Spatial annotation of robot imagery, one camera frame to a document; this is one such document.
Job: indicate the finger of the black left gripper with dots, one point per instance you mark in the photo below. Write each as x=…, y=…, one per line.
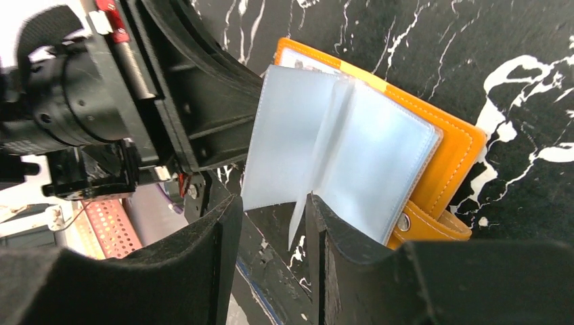
x=206, y=99

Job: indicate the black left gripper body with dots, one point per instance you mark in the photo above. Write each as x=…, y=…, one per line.
x=75, y=106

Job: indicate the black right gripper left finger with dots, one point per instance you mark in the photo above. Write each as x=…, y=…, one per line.
x=185, y=278

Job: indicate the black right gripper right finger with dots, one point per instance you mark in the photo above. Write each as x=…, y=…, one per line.
x=356, y=280

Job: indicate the orange leather card holder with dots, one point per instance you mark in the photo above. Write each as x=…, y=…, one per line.
x=385, y=161

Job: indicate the pink perforated basket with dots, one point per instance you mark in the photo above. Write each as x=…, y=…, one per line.
x=103, y=230

